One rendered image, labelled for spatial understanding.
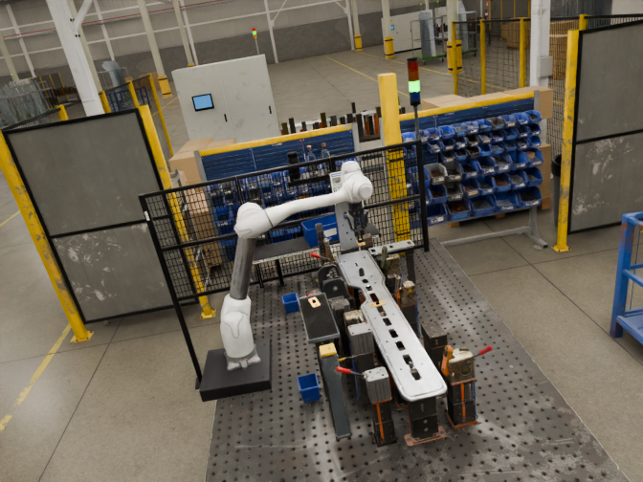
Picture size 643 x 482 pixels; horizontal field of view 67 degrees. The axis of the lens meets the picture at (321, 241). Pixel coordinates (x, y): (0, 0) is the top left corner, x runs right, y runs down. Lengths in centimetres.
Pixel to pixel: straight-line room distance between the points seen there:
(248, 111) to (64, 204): 498
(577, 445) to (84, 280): 405
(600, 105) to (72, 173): 452
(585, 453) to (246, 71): 780
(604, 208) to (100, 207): 461
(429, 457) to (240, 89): 758
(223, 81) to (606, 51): 605
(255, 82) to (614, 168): 588
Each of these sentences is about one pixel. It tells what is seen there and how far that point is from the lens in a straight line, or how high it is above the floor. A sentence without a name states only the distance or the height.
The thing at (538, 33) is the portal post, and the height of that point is 183.
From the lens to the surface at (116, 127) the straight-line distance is 433.
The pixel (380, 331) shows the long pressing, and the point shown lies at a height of 100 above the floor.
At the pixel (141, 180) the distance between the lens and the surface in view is 439.
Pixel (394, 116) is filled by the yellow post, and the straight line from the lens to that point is 338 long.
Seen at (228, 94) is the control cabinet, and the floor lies 148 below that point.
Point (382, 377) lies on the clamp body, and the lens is 203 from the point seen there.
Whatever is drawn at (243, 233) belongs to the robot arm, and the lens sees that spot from 248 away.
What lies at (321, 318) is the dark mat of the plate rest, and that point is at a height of 116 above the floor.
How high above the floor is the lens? 238
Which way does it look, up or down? 24 degrees down
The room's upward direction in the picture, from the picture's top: 10 degrees counter-clockwise
